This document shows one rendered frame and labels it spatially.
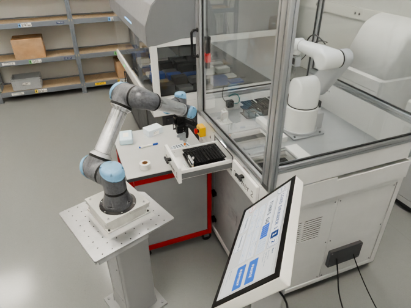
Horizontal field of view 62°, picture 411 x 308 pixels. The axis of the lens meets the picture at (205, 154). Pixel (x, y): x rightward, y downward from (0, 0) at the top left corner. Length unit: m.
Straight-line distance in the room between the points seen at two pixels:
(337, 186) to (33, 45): 4.69
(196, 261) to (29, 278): 1.17
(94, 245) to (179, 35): 1.59
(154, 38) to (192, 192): 1.13
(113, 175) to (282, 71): 0.91
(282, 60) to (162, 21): 1.35
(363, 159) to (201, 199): 1.11
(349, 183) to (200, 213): 1.07
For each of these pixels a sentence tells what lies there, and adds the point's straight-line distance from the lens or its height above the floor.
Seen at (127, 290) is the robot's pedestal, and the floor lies 0.28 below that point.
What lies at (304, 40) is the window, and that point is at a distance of 1.47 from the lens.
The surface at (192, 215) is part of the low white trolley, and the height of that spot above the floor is 0.31.
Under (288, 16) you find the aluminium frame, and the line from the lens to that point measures 1.39.
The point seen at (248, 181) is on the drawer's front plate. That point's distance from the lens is 1.85.
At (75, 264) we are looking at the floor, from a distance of 2.80.
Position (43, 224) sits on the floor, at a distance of 3.23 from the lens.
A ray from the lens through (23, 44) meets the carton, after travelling 5.67.
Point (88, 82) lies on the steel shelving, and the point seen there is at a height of 0.16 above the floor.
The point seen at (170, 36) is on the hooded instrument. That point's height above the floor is 1.42.
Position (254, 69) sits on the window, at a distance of 1.67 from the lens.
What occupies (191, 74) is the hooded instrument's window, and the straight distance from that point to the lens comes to 2.78.
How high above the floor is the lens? 2.00
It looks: 32 degrees down
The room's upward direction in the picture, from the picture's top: straight up
